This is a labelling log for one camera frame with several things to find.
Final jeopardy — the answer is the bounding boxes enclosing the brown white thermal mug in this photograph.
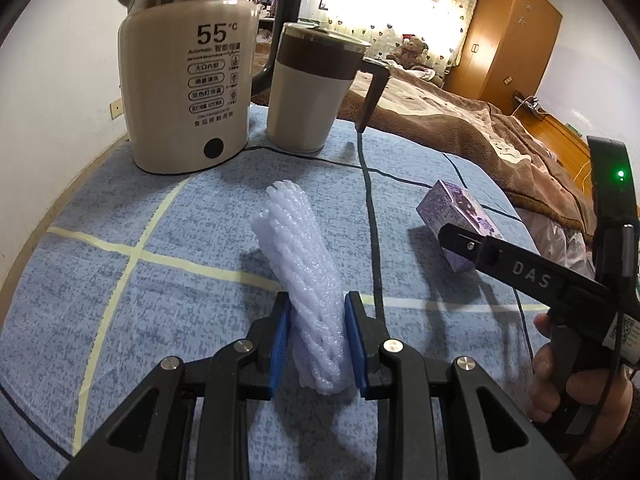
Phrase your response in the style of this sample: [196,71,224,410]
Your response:
[267,23,390,154]

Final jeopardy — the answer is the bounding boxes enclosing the blue checked tablecloth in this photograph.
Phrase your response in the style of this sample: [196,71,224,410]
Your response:
[1,106,544,479]

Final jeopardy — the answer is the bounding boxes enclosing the right hand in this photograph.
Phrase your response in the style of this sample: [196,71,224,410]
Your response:
[525,344,636,463]

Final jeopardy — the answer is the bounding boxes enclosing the beige electric kettle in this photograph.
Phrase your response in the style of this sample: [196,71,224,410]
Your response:
[118,0,302,174]

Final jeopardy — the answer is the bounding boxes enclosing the pink bed sheet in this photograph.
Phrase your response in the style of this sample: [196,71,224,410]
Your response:
[516,208,594,280]

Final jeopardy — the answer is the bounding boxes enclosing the black power cable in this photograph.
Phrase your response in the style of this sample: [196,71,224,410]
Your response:
[356,129,388,480]

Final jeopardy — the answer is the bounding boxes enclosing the patterned curtain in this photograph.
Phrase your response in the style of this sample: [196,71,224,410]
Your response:
[300,0,477,78]

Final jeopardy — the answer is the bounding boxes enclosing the brown blanket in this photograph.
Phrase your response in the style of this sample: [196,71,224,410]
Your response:
[252,49,599,241]

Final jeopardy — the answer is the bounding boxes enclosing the purple small carton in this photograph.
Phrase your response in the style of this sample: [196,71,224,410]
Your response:
[415,179,504,274]

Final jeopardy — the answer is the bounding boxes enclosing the wooden headboard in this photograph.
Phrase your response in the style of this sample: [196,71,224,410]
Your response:
[515,107,592,196]

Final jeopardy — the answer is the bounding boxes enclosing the lavender foam net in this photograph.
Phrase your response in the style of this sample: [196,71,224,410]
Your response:
[252,180,354,396]

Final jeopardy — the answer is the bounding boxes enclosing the wooden wardrobe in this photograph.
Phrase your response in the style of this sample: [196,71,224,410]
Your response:
[445,0,562,115]

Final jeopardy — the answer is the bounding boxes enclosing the teddy bear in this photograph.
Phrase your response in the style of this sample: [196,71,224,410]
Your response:
[386,35,445,87]

